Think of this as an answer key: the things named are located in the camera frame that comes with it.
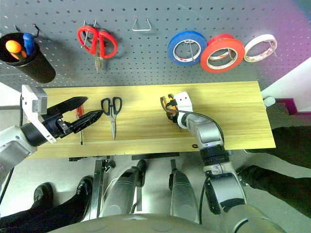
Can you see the large red tape roll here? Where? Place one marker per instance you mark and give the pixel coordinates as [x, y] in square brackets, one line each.
[206, 59]

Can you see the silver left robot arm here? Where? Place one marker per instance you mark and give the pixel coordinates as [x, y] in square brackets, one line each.
[12, 145]

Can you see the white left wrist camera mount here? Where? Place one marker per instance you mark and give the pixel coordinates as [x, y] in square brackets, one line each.
[26, 97]

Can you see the black pegboard hook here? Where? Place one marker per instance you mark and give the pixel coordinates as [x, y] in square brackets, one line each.
[17, 28]
[37, 29]

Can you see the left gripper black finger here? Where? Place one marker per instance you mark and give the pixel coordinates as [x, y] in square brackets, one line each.
[74, 103]
[88, 119]

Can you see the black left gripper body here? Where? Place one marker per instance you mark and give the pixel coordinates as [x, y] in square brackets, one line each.
[54, 122]

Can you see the grey robot torso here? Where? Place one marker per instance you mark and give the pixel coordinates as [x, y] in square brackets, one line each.
[136, 225]

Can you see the grey robot leg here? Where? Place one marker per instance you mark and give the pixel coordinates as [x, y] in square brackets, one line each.
[183, 194]
[121, 191]

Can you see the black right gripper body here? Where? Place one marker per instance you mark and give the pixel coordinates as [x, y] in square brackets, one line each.
[172, 111]

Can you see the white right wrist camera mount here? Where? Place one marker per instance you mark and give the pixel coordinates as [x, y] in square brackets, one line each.
[183, 100]

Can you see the clear water bottle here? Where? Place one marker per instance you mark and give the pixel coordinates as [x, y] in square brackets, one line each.
[269, 101]

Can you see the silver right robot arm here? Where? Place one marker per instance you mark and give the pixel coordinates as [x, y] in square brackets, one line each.
[209, 131]

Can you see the bystander's dark trousers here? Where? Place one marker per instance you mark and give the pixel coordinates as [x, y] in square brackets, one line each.
[291, 150]

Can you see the blue tape roll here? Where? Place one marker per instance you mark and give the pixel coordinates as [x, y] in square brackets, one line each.
[171, 52]

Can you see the silver double scissors hook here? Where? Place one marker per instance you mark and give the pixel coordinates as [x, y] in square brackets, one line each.
[85, 31]

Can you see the white tape roll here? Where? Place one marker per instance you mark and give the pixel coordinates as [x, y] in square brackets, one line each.
[250, 57]

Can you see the grey right robot leg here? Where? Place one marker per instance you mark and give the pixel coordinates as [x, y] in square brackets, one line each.
[183, 194]

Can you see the grey pegboard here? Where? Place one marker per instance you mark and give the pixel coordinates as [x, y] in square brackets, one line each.
[145, 60]

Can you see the grey left robot leg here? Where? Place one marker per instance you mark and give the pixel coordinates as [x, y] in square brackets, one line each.
[121, 191]

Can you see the silver tape hook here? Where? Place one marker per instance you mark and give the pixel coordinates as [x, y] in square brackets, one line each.
[190, 49]
[274, 49]

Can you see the black plastic tool cup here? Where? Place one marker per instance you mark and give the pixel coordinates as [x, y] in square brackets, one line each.
[36, 70]

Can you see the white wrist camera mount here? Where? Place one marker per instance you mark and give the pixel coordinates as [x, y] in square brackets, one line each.
[26, 97]
[183, 100]

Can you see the black leather shoe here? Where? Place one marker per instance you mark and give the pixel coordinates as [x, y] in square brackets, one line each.
[43, 194]
[85, 189]

